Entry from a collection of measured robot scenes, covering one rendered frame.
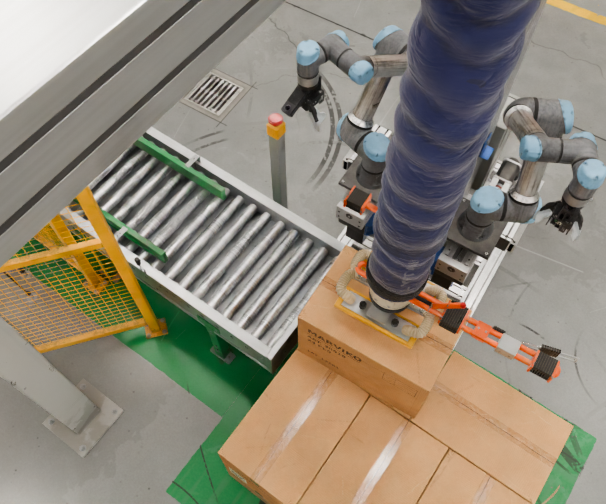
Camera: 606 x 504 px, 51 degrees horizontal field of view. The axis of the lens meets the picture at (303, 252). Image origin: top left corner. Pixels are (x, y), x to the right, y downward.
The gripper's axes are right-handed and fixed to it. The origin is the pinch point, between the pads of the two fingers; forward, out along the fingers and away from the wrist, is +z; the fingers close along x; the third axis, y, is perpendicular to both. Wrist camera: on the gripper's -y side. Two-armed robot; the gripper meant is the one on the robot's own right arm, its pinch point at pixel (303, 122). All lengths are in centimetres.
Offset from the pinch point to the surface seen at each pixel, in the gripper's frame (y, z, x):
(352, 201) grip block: 2.2, 28.5, -25.7
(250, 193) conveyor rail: 1, 90, 40
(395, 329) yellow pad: -22, 42, -72
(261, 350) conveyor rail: -54, 90, -27
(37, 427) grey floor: -153, 149, 43
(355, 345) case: -33, 55, -63
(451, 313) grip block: -8, 29, -84
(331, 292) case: -23, 55, -40
